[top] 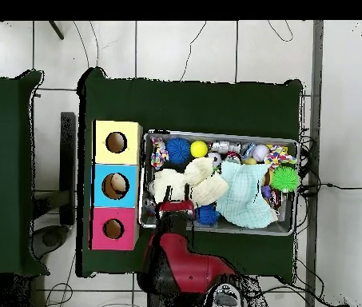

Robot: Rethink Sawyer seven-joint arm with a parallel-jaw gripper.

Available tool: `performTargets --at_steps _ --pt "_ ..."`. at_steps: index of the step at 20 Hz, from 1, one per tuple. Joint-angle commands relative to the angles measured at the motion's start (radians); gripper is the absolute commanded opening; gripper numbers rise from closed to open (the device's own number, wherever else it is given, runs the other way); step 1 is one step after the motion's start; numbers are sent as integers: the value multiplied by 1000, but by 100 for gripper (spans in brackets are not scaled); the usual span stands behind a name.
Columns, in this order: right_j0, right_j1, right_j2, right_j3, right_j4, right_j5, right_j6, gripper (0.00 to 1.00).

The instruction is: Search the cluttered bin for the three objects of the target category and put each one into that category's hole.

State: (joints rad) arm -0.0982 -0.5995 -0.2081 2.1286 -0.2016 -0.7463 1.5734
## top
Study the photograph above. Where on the cream yellow waffle cloth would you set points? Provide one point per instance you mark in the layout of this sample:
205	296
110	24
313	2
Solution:
190	182

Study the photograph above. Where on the mint green waffle cloth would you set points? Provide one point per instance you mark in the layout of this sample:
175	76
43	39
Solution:
248	195

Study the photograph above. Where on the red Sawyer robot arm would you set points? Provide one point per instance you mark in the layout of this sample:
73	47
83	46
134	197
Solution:
187	262

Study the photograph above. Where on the wooden box with three holes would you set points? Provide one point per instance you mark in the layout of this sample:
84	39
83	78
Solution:
129	173

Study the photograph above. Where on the clear mesh bin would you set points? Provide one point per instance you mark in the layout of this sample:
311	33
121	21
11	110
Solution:
289	220

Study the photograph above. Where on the blue spiky rubber ball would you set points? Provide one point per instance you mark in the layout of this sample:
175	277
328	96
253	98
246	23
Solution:
208	215
179	151

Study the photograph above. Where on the yellow ball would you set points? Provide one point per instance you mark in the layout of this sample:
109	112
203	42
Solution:
199	149

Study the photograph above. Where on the silver toy robot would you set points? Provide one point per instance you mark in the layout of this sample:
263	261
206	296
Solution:
225	147

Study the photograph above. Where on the white ball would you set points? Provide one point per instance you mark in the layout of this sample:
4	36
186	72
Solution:
260	153

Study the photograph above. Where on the dark green tablecloth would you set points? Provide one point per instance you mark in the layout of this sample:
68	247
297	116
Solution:
193	102

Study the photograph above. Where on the green spiky rubber ball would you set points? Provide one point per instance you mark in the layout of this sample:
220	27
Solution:
285	179

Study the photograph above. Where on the green covered side table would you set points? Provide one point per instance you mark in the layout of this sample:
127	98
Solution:
1	173

